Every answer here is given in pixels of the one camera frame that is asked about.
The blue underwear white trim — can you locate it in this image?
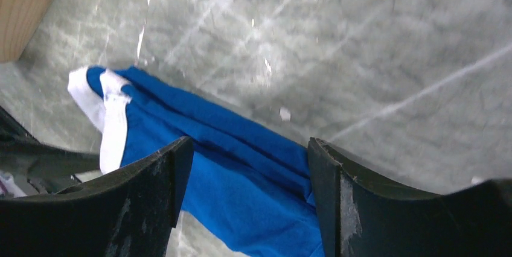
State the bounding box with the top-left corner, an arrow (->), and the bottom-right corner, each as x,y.
68,66 -> 324,256

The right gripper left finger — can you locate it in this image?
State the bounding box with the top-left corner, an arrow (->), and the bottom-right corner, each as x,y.
1,137 -> 194,256

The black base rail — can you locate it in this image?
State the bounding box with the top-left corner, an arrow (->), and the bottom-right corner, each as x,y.
1,109 -> 99,194

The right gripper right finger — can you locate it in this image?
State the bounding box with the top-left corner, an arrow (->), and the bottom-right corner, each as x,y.
307,138 -> 511,256

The wooden compartment tray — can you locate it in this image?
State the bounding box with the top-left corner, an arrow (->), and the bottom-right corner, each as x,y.
1,0 -> 53,63

